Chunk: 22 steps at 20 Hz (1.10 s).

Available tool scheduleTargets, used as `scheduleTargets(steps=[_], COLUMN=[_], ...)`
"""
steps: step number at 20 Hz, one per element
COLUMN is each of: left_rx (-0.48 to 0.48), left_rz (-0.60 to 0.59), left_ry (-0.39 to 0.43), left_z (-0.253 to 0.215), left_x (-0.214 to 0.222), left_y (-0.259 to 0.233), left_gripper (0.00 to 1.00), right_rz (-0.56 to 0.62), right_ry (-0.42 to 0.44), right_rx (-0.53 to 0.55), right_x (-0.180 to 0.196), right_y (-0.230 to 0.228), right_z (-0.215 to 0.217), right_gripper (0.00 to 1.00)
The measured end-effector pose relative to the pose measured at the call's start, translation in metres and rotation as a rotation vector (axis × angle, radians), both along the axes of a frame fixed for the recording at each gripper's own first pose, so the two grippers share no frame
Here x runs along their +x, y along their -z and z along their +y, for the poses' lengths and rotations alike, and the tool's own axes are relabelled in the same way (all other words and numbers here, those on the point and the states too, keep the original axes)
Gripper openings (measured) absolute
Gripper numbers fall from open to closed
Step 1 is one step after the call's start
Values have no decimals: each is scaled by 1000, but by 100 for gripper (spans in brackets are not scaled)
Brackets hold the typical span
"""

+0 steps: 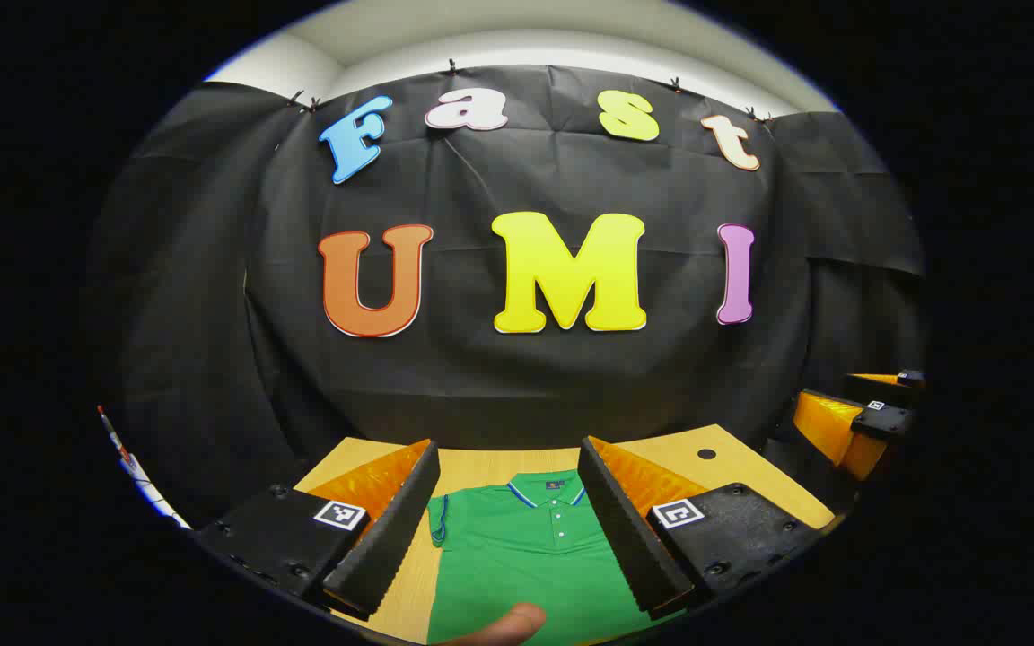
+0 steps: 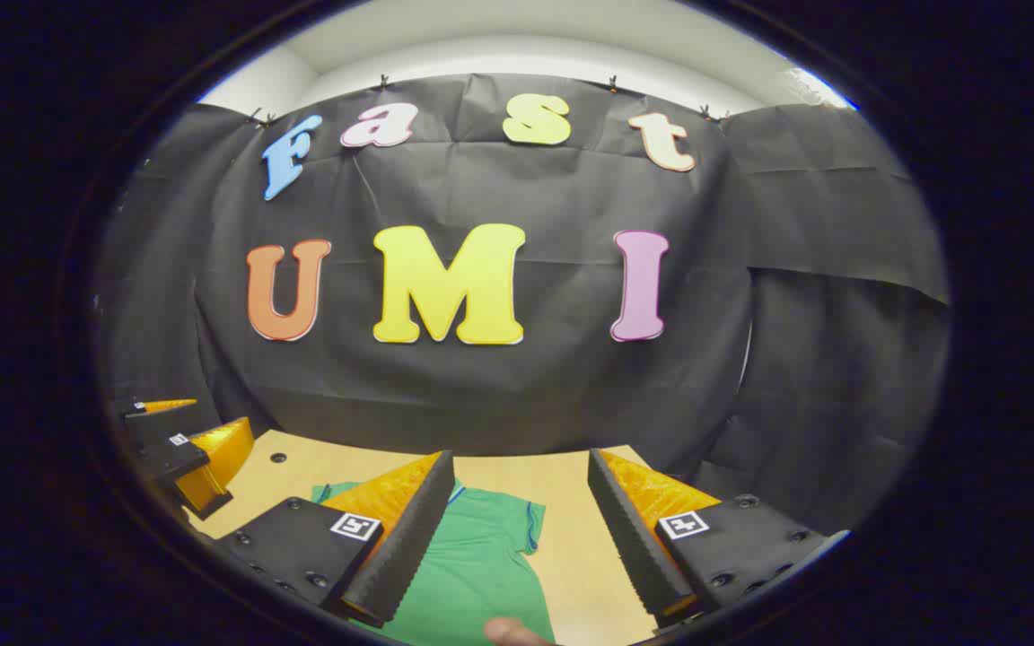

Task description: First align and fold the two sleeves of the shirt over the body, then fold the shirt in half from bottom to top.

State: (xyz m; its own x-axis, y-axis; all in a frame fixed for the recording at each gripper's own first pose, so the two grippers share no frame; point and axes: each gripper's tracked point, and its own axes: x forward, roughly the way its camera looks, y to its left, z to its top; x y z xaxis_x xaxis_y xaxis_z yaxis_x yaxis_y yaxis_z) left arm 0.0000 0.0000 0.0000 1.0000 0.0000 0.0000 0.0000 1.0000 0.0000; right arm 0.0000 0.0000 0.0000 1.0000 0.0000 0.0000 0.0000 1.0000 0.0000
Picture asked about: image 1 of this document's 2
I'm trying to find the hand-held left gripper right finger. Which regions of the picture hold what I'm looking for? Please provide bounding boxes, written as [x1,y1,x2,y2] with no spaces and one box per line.
[576,436,821,622]

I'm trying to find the black backdrop cloth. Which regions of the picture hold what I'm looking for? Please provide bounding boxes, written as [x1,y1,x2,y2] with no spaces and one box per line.
[86,63,929,530]

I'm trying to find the green T-shirt with striped collar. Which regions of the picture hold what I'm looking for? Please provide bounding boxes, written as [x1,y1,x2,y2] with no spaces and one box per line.
[425,470,688,646]

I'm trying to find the white and red object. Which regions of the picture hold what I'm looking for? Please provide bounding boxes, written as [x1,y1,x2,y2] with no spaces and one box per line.
[95,404,193,532]

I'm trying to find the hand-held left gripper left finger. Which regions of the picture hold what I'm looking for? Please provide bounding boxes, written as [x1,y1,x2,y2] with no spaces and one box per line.
[192,438,443,622]

